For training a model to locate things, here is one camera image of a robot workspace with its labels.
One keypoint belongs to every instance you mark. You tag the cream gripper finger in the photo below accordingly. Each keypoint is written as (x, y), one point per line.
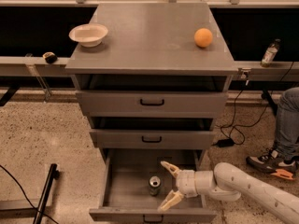
(171, 168)
(172, 198)

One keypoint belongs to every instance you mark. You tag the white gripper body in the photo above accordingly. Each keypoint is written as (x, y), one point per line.
(186, 183)

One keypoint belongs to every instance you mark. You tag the green soda can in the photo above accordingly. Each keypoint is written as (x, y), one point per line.
(154, 185)

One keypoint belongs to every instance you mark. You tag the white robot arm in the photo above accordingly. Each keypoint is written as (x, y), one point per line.
(227, 183)

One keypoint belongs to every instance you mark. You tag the grey open bottom drawer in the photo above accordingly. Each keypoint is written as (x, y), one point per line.
(126, 196)

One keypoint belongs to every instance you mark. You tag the grey middle drawer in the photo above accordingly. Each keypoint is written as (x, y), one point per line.
(146, 139)

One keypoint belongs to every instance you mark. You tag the grey drawer cabinet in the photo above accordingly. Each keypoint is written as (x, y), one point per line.
(150, 47)

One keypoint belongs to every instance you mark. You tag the grey top drawer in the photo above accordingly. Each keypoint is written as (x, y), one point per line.
(151, 104)

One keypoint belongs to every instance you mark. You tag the grey orange sneaker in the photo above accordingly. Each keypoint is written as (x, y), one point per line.
(273, 163)

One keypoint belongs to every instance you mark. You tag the blue jeans leg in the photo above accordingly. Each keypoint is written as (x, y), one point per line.
(287, 124)

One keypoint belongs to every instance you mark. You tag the black metal stand leg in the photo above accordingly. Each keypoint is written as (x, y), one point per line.
(40, 211)

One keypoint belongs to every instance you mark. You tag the orange fruit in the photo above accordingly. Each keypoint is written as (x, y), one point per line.
(203, 37)

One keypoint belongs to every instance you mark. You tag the glass bottle with label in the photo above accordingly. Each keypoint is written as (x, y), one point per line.
(270, 53)

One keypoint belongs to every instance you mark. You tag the white paper bowl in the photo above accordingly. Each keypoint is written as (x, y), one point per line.
(88, 35)

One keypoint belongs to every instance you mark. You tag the black yellow tape measure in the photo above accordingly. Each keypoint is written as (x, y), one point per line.
(50, 57)

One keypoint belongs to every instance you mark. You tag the metal clamp on rail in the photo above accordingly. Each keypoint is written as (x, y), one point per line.
(244, 73)

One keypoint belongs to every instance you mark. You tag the grey metal rail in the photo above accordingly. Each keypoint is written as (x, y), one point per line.
(36, 66)

